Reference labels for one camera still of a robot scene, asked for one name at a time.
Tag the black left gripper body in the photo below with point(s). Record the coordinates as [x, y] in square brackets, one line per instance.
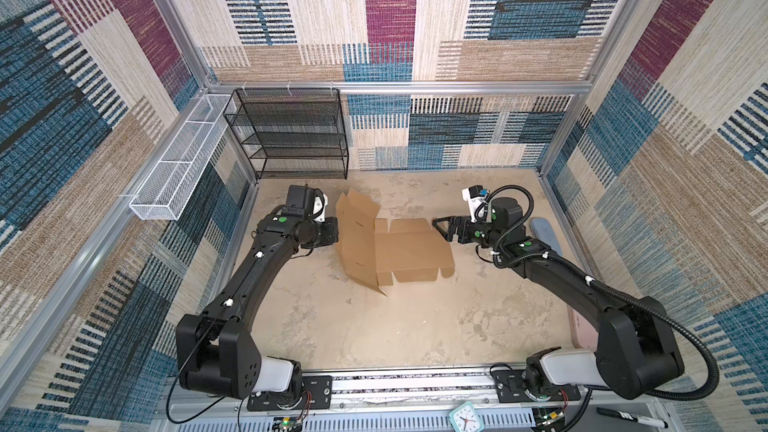
[325, 232]

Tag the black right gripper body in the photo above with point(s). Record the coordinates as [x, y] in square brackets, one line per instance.
[470, 232]

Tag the brown cardboard box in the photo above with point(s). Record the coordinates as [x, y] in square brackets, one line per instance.
[376, 252]

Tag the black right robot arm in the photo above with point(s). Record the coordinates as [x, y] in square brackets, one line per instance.
[636, 351]

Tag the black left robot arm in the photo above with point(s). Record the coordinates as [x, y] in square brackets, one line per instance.
[217, 354]

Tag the blue-grey glasses case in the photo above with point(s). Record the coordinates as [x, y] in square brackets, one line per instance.
[544, 232]

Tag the pink flat case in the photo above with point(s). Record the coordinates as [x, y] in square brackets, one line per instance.
[583, 333]

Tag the small teal alarm clock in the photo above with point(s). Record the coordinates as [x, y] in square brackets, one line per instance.
[465, 418]

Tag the black marker pen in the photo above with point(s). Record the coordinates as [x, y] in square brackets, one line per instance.
[627, 416]

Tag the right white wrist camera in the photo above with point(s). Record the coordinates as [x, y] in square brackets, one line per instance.
[474, 196]

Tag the black wire shelf rack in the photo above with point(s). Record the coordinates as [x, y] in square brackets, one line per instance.
[290, 133]

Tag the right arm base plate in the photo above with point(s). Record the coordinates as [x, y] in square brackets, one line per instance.
[517, 385]

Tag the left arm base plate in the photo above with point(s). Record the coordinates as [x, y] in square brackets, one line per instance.
[309, 392]

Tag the white wire mesh basket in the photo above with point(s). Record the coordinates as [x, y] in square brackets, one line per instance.
[171, 182]

